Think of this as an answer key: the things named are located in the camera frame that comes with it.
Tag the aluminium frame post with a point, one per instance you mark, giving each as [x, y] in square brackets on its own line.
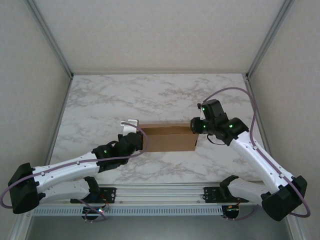
[270, 37]
[50, 37]

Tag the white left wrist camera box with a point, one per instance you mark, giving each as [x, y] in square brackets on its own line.
[128, 128]

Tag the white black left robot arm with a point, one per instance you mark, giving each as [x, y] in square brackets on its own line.
[62, 170]

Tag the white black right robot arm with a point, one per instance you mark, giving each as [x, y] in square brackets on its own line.
[262, 160]

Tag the small controller circuit board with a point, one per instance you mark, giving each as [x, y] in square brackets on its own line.
[231, 211]
[93, 211]

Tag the aluminium side rail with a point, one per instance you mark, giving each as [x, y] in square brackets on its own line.
[56, 120]
[260, 100]

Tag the aluminium table edge rail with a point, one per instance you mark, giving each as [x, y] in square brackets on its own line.
[160, 193]

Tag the brown cardboard paper box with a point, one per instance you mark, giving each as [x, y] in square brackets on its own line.
[170, 142]

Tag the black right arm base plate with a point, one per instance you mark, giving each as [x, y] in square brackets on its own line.
[212, 195]

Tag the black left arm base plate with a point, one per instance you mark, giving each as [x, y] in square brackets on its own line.
[110, 195]

